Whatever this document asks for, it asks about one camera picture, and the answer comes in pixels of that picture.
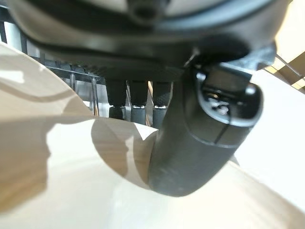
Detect dark wire dishwasher rack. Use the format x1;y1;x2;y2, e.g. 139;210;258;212
0;5;176;129

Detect white ceramic plate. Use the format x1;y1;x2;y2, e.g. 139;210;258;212
232;68;305;208

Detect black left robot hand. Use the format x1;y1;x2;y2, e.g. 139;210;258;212
6;0;292;197

